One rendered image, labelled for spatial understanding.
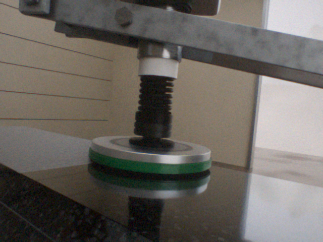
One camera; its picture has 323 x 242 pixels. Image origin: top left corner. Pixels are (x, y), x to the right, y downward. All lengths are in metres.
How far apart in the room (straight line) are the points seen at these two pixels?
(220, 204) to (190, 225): 0.07
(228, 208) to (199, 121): 5.37
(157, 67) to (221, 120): 5.02
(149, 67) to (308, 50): 0.24
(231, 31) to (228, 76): 5.04
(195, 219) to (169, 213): 0.03
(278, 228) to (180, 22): 0.32
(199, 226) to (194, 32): 0.29
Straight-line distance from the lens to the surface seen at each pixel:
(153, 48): 0.47
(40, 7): 0.51
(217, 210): 0.31
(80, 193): 0.32
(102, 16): 0.49
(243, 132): 5.32
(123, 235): 0.25
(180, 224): 0.26
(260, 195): 0.39
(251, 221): 0.29
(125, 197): 0.32
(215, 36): 0.45
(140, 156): 0.40
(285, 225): 0.30
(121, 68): 7.02
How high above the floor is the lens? 0.97
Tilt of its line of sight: 3 degrees down
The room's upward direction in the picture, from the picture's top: 5 degrees clockwise
